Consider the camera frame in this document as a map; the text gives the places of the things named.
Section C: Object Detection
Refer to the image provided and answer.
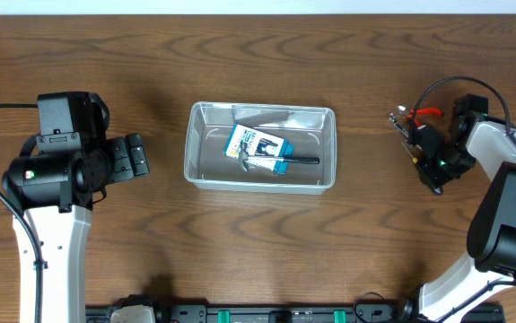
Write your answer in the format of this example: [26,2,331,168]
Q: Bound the claw hammer black handle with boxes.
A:
[238,142,320,172]

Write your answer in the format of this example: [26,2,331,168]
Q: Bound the red handled pliers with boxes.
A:
[398,106,444,127]

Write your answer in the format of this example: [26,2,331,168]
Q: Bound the screwdriver yellow black handle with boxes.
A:
[401,141,443,196]

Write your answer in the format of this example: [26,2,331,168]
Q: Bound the silver combination wrench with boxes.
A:
[387,112,409,139]

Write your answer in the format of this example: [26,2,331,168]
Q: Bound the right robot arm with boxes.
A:
[388,94,516,322]

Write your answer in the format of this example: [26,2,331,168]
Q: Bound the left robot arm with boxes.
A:
[3,92,149,322]

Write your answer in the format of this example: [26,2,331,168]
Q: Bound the blue white cardboard box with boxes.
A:
[223,124,293,160]

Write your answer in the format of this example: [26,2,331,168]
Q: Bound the clear plastic container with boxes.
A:
[184,101,337,195]

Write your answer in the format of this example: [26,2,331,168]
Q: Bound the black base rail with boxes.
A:
[84,300,506,323]

